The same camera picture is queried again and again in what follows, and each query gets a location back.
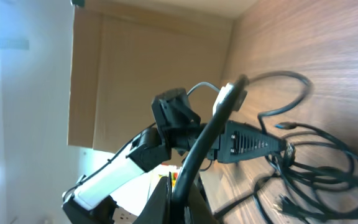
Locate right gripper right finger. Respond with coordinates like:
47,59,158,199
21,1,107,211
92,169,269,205
184,184,219,224

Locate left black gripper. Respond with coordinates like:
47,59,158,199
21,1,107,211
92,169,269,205
172,119,287,164

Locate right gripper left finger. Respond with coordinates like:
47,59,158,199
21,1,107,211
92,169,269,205
133,172,172,224

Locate black cable bundle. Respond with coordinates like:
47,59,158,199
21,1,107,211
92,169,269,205
171,70,358,224

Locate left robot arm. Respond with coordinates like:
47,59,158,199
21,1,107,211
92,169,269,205
62,88,285,223

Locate cardboard board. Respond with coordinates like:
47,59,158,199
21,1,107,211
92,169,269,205
67,1,232,152

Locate left camera black cable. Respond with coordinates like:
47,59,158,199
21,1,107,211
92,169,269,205
61,81,222,200

